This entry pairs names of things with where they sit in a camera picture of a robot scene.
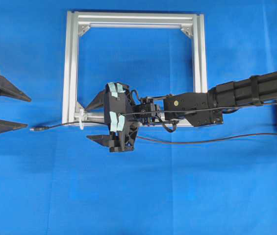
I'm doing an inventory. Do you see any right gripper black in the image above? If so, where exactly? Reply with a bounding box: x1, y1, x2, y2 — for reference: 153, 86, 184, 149
84, 82, 137, 147

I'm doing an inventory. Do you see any black wire with plug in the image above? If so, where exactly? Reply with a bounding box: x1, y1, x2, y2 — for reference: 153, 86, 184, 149
29, 121, 277, 145

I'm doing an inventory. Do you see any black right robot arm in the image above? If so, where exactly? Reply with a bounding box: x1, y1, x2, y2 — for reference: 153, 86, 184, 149
86, 71, 277, 152

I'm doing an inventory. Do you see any white zip tie loop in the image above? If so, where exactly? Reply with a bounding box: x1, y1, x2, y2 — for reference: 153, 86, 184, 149
78, 109, 85, 130

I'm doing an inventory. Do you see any silver aluminium extrusion frame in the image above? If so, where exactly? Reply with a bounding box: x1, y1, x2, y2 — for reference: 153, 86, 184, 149
62, 11, 207, 126

